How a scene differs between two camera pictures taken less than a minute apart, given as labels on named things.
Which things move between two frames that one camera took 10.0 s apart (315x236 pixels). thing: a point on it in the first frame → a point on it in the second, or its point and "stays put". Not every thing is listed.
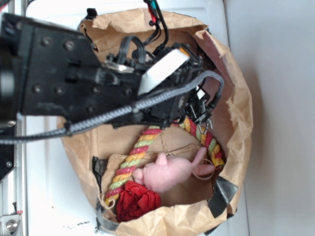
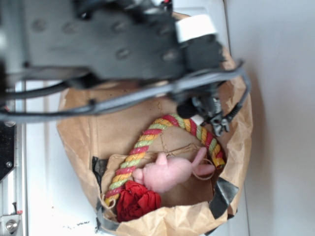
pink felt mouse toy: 164,174 stays put
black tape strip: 224,191 stays put
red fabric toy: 134,200 stays put
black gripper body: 164,67 → 205,73
